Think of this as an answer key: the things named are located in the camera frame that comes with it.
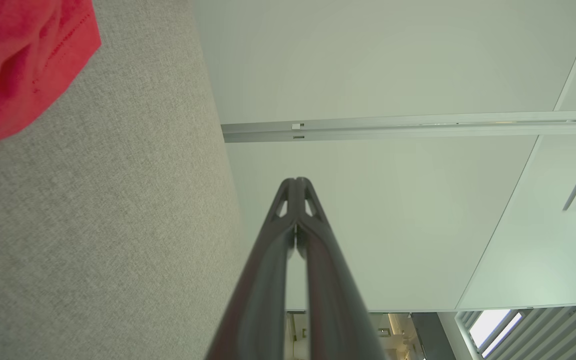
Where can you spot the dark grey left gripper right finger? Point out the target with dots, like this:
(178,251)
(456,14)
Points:
(333,310)

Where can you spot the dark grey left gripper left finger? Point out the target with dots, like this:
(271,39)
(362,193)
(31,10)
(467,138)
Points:
(258,300)

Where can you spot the red white basketball jersey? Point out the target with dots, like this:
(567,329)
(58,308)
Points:
(18,60)

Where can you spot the grey window blinds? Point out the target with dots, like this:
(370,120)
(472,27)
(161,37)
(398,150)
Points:
(558,335)

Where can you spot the aluminium wall rail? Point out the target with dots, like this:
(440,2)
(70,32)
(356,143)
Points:
(393,127)

